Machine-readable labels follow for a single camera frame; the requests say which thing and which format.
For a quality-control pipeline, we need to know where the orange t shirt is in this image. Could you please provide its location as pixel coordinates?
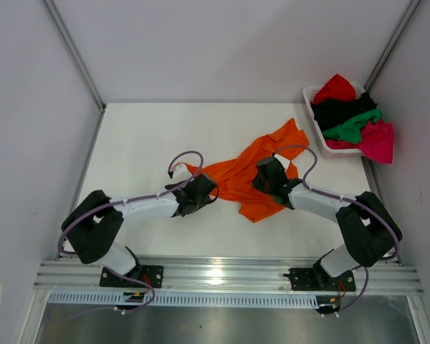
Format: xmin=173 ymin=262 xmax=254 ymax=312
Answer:
xmin=201 ymin=118 xmax=309 ymax=223

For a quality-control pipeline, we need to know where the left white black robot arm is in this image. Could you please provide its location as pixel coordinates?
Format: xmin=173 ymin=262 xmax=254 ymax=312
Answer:
xmin=61 ymin=174 xmax=219 ymax=287

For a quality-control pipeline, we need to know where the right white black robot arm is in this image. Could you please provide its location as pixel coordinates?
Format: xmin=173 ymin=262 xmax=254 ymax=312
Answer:
xmin=252 ymin=156 xmax=403 ymax=291

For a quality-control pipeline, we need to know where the black t shirt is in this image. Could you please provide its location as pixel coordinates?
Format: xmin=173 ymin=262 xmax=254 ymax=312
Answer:
xmin=311 ymin=92 xmax=377 ymax=131

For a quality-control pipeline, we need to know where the green t shirt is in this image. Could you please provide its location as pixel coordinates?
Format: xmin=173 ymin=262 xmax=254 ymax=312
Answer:
xmin=322 ymin=109 xmax=382 ymax=144

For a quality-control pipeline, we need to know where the white plastic laundry basket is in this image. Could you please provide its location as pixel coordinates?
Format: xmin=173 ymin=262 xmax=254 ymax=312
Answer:
xmin=302 ymin=85 xmax=364 ymax=159

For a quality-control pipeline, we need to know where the magenta t shirt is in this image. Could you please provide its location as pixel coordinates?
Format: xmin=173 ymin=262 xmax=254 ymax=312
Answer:
xmin=325 ymin=120 xmax=394 ymax=164

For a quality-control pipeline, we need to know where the red t shirt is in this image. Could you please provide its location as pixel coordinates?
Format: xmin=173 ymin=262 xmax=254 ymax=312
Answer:
xmin=311 ymin=74 xmax=356 ymax=105

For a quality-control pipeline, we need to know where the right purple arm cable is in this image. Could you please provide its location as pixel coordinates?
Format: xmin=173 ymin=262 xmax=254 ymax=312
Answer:
xmin=272 ymin=145 xmax=402 ymax=318

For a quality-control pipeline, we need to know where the aluminium mounting rail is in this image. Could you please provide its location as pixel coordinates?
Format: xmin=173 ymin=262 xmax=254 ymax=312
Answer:
xmin=33 ymin=256 xmax=424 ymax=296

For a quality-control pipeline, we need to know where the slotted grey cable duct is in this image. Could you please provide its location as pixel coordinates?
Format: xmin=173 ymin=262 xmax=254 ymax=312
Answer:
xmin=48 ymin=290 xmax=318 ymax=309

